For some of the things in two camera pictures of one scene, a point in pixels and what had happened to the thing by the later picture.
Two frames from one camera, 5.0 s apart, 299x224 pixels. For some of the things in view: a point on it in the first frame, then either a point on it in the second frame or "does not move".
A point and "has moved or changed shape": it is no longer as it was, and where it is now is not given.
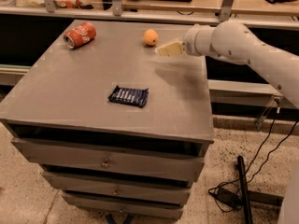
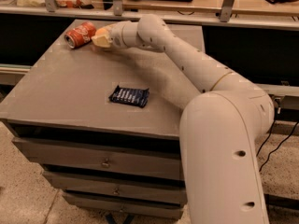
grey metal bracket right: x=227 y=3 does not move
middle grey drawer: x=145 y=188 does not move
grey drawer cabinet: x=120 y=130 does not move
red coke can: x=79 y=35 does not move
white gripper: x=191 y=44 -> x=116 y=36
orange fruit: x=150 y=36 has moved or changed shape
